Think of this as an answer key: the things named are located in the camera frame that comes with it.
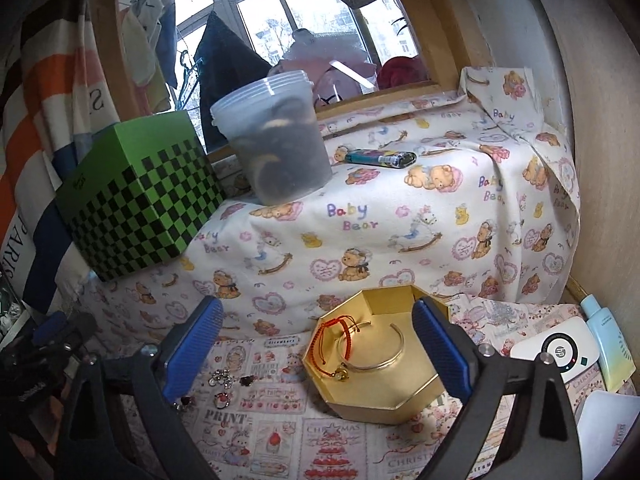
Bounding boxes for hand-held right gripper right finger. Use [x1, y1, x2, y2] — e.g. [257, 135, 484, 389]
[412, 297, 581, 480]

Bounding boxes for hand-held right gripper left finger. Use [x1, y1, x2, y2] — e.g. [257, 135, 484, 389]
[55, 296, 224, 480]

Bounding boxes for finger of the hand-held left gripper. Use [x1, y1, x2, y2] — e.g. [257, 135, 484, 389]
[10, 312, 99, 376]
[30, 310, 69, 348]

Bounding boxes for silver crystal cluster jewelry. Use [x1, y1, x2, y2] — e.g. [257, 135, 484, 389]
[206, 367, 237, 389]

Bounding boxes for gold hexagonal box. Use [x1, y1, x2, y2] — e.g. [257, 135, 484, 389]
[302, 284, 453, 426]

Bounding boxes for gold open bangle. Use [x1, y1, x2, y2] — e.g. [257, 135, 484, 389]
[345, 322, 405, 372]

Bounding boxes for white portable printer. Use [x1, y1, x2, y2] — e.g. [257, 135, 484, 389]
[509, 316, 601, 386]

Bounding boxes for red festive printed cloth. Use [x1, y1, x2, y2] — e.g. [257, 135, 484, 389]
[115, 290, 640, 480]

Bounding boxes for teddy bear printed cloth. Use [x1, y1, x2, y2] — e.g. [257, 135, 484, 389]
[75, 66, 581, 361]

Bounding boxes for green black checkered box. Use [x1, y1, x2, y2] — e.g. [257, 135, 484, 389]
[54, 110, 226, 282]

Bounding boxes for light blue bottle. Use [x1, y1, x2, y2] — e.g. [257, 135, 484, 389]
[580, 295, 636, 394]

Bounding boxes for white paper sheet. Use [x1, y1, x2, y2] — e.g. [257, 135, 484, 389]
[575, 390, 640, 480]

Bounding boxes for colourful printed lighter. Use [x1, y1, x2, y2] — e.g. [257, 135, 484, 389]
[345, 149, 417, 168]

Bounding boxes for translucent plastic tub stack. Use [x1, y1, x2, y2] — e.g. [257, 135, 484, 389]
[210, 71, 334, 207]

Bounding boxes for striped printed cloth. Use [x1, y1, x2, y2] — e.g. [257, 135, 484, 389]
[0, 0, 121, 313]

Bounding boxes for dark blue hanging garment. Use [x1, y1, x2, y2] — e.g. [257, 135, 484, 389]
[192, 10, 274, 153]

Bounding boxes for red garment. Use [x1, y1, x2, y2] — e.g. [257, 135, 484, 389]
[376, 55, 434, 90]

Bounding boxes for cream hanging garment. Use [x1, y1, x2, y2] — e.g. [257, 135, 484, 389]
[119, 0, 167, 87]

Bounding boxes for pink garment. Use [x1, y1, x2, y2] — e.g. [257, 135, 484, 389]
[272, 29, 382, 107]

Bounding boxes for thin gold bracelet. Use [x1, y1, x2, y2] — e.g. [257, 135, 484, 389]
[336, 321, 373, 373]

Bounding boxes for red string bracelet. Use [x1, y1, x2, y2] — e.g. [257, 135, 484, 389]
[310, 316, 362, 380]

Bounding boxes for wooden window frame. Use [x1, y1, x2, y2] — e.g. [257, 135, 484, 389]
[89, 0, 483, 163]

